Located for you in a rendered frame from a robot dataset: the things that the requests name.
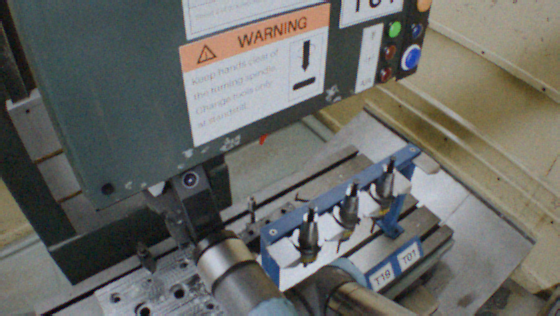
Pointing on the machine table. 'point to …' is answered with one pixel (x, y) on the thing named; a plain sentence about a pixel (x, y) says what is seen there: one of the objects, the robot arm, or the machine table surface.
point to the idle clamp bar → (264, 224)
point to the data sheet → (231, 13)
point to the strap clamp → (143, 252)
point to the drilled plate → (167, 281)
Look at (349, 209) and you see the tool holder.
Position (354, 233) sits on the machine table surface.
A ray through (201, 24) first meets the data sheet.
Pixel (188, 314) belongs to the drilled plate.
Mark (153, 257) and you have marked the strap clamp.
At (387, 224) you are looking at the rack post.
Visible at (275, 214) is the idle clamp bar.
